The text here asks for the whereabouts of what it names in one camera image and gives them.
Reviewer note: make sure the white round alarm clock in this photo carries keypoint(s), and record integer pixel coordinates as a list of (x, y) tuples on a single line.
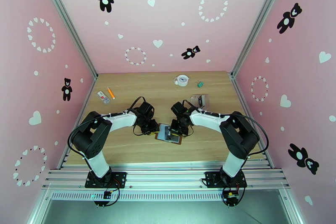
[(182, 80)]

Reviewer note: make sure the brown leather card holder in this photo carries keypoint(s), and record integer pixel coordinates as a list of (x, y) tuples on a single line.
[(177, 142)]

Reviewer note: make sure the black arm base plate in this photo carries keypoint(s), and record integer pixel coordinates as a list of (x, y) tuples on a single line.
[(210, 178), (119, 178)]

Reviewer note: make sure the stack of credit cards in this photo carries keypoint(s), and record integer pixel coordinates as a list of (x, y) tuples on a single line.
[(201, 100)]

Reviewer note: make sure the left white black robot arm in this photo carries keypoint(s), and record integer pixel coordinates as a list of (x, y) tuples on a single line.
[(120, 122)]

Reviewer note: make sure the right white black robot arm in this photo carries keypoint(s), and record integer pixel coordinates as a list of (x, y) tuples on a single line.
[(207, 121)]

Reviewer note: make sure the orange pen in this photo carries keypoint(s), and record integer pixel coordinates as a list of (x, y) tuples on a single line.
[(111, 93)]

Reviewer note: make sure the clear acrylic card box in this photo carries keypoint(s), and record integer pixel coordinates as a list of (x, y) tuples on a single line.
[(194, 98)]

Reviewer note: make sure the vented metal strip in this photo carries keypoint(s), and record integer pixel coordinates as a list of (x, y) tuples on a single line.
[(157, 196)]

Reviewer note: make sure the aluminium frame post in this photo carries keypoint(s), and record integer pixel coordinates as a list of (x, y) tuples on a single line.
[(258, 21), (66, 21)]

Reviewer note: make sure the teal binder clip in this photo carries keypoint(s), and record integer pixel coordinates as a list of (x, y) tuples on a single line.
[(200, 84)]

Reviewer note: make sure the aluminium table side rail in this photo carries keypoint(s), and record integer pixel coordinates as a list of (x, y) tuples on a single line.
[(240, 94), (89, 94)]

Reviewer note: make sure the clear plastic packet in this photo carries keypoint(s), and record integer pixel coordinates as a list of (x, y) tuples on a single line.
[(103, 97)]

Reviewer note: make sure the dark grey credit card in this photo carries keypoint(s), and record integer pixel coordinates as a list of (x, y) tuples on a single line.
[(164, 132)]

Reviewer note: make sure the aluminium rail platform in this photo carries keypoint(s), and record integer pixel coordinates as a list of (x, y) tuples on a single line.
[(168, 178)]

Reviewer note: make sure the small black circuit board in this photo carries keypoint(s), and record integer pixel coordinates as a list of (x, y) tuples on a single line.
[(107, 195), (231, 197)]

